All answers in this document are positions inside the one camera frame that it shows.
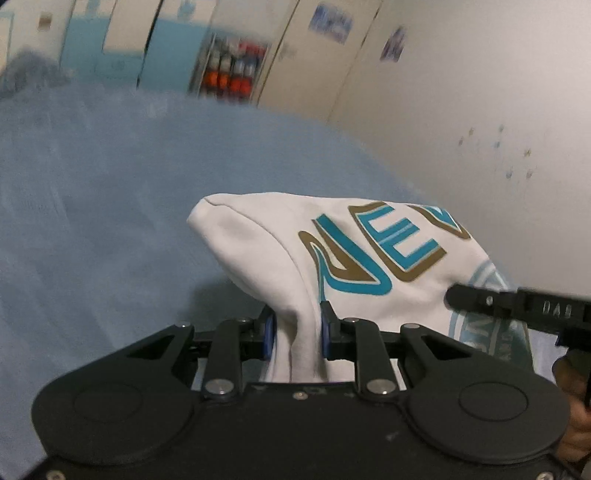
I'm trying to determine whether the white printed t-shirt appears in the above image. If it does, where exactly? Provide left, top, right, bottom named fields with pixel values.
left=188, top=193, right=534, bottom=383

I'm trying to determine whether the right hand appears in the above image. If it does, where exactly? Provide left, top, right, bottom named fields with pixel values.
left=552, top=356, right=591, bottom=462

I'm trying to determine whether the blue bedspread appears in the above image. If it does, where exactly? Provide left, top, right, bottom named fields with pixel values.
left=0, top=82, right=569, bottom=480

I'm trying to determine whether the white door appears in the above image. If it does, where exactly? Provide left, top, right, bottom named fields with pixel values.
left=259, top=0, right=382, bottom=122

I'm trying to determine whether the shoe rack with shoes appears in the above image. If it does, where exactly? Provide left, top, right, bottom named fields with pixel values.
left=188, top=32, right=270, bottom=103

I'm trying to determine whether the blue white wardrobe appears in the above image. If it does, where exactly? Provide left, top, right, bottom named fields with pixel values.
left=60, top=0, right=216, bottom=92

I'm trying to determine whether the blue poster on door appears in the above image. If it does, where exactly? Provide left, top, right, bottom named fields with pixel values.
left=308, top=2, right=353, bottom=44

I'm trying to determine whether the blue pillow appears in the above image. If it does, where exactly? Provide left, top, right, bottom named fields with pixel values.
left=1, top=50, right=69, bottom=100

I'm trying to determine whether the small poster on wall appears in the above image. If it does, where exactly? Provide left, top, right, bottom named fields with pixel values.
left=380, top=26, right=407, bottom=62

